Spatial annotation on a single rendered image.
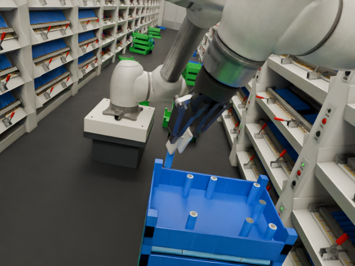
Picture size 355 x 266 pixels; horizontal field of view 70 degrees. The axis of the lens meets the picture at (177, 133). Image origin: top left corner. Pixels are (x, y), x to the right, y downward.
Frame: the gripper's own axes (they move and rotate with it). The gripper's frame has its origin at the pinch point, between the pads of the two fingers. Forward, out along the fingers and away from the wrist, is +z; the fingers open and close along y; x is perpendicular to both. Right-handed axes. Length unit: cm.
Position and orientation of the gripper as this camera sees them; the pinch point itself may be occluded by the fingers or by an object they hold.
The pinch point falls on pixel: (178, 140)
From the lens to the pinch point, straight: 57.6
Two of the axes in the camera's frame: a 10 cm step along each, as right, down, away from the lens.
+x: 3.7, 8.0, -4.8
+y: -8.5, 0.9, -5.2
